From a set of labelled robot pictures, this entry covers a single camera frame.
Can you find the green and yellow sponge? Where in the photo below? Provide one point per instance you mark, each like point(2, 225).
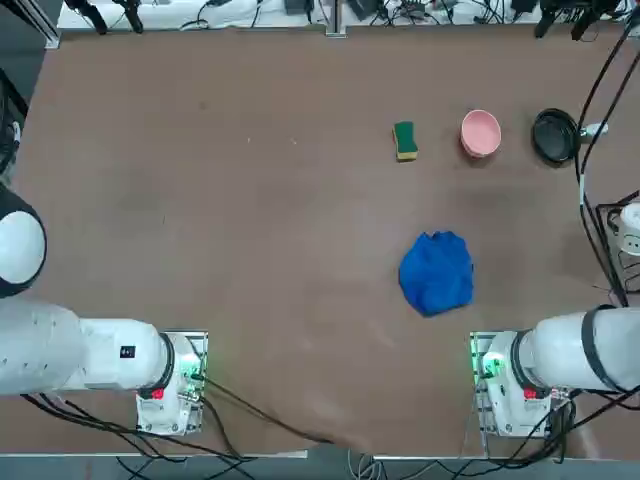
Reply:
point(405, 139)

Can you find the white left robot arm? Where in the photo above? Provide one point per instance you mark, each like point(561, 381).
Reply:
point(50, 345)

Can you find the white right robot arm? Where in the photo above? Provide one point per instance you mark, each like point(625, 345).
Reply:
point(560, 350)

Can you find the pink bowl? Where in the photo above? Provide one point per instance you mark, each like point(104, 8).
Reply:
point(481, 132)

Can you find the black power adapter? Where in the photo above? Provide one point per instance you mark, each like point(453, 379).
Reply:
point(299, 6)

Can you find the black electronic device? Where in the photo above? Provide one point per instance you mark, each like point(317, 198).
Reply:
point(365, 9)

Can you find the blue cloth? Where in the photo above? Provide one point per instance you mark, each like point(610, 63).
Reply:
point(437, 275)

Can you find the aluminium rail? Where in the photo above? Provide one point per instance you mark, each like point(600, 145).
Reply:
point(47, 32)

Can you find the aluminium post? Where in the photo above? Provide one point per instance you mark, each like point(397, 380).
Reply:
point(336, 17)

